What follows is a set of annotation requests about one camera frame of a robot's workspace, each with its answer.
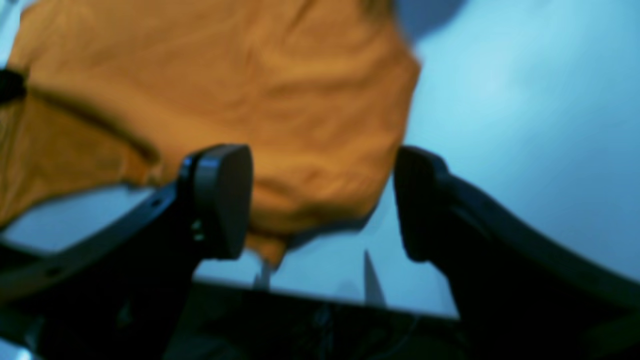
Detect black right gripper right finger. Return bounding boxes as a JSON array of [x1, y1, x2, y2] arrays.
[[393, 146, 640, 360]]

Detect orange t-shirt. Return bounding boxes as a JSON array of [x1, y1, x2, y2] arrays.
[[1, 0, 420, 265]]

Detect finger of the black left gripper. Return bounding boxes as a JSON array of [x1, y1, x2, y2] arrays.
[[0, 144, 254, 360]]

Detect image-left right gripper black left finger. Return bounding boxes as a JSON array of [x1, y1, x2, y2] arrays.
[[0, 68, 28, 106]]

